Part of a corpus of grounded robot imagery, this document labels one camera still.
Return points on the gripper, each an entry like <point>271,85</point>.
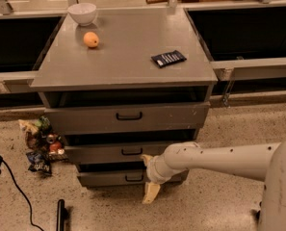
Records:
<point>153,171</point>

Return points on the grey bottom drawer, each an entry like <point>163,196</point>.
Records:
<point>112,178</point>

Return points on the grey drawer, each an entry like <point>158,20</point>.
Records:
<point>112,178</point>
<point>127,118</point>
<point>115,152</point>

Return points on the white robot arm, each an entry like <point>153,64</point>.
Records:
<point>261,162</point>

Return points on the grey top drawer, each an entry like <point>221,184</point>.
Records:
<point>127,118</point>

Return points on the grey middle drawer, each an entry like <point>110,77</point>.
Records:
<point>115,152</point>

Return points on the grey drawer cabinet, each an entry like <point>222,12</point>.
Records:
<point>119,71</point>

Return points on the red soda can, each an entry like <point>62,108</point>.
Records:
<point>54,143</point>

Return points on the black left base bar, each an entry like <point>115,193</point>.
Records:
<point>61,215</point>

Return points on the black base bar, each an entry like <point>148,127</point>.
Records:
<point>61,215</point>
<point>256,214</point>

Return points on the blue snack bag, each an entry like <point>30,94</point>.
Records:
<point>39,162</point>

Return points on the black right base bar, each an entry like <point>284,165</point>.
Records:
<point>256,214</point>

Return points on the green chip bag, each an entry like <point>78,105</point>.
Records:
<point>43,124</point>

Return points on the yellow brown snack bag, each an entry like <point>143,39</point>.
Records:
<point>31,133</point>

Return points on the orange fruit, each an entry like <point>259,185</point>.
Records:
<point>91,39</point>

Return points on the white ceramic bowl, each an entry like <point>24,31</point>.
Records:
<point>83,13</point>

